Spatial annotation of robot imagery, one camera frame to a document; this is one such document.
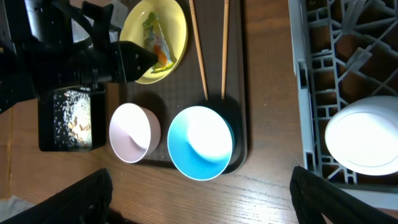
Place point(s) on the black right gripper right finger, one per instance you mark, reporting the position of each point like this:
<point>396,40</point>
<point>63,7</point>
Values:
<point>315,199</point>

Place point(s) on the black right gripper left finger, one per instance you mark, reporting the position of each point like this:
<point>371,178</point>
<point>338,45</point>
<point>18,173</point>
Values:
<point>86,201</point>

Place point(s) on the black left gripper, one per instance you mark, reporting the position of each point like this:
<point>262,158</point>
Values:
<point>57,62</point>

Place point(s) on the green snack wrapper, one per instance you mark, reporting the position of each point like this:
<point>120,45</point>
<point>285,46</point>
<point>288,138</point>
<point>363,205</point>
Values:
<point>155,42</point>

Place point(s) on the white cup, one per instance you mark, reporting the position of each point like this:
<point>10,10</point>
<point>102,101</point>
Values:
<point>363,136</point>

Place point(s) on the rice leftovers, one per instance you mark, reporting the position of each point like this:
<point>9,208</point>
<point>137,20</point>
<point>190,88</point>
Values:
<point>72,119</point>

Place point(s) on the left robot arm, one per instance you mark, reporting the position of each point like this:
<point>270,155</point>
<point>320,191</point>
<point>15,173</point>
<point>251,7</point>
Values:
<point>16,83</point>

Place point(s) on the grey dishwasher rack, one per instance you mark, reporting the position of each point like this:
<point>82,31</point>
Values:
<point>343,51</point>

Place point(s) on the yellow plate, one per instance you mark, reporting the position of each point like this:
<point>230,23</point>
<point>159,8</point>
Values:
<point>174,27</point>

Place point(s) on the dark brown serving tray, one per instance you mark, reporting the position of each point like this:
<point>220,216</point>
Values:
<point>183,88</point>

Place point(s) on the left wooden chopstick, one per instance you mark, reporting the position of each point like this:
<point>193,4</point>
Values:
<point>198,47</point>

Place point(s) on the wooden chopstick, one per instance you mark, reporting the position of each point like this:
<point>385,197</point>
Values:
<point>198,47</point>
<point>225,48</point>

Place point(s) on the black plastic tray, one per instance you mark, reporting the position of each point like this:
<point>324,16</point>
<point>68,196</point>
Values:
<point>46,116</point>

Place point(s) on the right wooden chopstick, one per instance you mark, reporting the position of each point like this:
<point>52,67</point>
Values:
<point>225,48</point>

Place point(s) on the blue bowl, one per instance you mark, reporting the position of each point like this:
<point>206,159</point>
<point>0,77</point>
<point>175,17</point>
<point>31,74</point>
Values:
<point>200,143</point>

